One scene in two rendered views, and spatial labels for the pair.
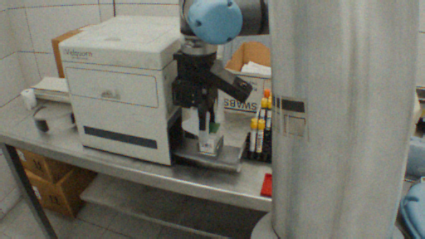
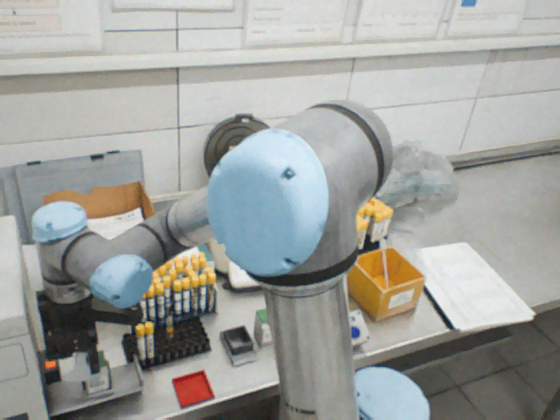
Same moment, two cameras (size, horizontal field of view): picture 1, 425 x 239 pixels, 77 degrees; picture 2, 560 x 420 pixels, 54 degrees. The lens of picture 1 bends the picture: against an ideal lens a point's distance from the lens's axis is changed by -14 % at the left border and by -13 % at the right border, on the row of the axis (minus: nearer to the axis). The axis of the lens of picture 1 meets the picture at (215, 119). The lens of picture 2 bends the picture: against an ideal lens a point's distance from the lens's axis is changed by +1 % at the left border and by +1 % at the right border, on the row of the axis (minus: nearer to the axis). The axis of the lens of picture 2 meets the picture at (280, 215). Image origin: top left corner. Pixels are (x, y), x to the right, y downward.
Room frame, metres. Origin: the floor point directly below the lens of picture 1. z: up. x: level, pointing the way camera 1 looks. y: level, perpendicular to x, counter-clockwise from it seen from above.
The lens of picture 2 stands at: (-0.09, 0.25, 1.79)
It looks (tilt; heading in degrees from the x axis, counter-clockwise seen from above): 34 degrees down; 315
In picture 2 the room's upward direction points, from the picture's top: 7 degrees clockwise
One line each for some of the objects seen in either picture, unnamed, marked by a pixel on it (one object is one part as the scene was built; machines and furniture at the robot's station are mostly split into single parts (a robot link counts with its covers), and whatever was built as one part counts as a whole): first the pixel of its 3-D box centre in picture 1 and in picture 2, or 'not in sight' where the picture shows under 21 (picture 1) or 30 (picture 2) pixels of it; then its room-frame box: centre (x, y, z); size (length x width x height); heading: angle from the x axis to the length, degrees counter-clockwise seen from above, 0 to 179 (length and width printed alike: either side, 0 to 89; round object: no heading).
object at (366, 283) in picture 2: not in sight; (383, 283); (0.46, -0.66, 0.93); 0.13 x 0.13 x 0.10; 78
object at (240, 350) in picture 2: not in sight; (238, 342); (0.54, -0.28, 0.89); 0.09 x 0.05 x 0.04; 164
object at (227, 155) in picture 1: (201, 147); (84, 386); (0.60, 0.03, 0.92); 0.21 x 0.07 x 0.05; 73
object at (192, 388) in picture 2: (277, 186); (193, 388); (0.50, -0.14, 0.88); 0.07 x 0.07 x 0.01; 73
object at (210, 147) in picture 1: (209, 139); (95, 374); (0.59, 0.01, 0.95); 0.05 x 0.04 x 0.06; 163
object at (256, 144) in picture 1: (278, 135); (166, 327); (0.63, -0.16, 0.93); 0.17 x 0.09 x 0.11; 73
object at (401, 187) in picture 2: not in sight; (390, 169); (0.78, -1.07, 0.97); 0.26 x 0.17 x 0.19; 87
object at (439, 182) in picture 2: not in sight; (431, 170); (0.72, -1.22, 0.94); 0.20 x 0.17 x 0.14; 56
